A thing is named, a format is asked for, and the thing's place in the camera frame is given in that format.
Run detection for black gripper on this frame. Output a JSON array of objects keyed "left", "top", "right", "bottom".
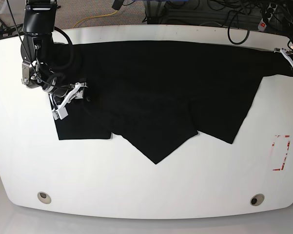
[{"left": 45, "top": 78, "right": 87, "bottom": 99}]

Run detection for black T-shirt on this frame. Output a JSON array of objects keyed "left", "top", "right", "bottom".
[{"left": 55, "top": 41, "right": 293, "bottom": 164}]

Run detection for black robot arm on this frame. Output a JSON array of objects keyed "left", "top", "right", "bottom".
[{"left": 20, "top": 0, "right": 86, "bottom": 98}]

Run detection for black tripod stand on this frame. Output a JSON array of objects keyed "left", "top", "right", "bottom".
[{"left": 0, "top": 18, "right": 23, "bottom": 39}]

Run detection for white power strip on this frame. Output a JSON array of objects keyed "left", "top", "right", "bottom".
[{"left": 257, "top": 2, "right": 277, "bottom": 32}]

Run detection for red tape rectangle marking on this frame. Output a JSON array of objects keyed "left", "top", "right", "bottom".
[{"left": 270, "top": 135, "right": 291, "bottom": 171}]

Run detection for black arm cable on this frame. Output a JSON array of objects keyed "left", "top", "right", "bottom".
[
  {"left": 227, "top": 7, "right": 293, "bottom": 46},
  {"left": 47, "top": 26, "right": 75, "bottom": 92}
]

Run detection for yellow cable on floor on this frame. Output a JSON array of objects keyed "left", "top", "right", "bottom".
[{"left": 73, "top": 9, "right": 118, "bottom": 29}]

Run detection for left table cable grommet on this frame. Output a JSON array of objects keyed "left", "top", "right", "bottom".
[{"left": 37, "top": 192, "right": 52, "bottom": 204}]

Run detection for table cable grommet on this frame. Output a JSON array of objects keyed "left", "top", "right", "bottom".
[
  {"left": 250, "top": 194, "right": 265, "bottom": 206},
  {"left": 37, "top": 192, "right": 52, "bottom": 204}
]

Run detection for right table cable grommet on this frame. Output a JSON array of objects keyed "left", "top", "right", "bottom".
[{"left": 250, "top": 194, "right": 265, "bottom": 206}]

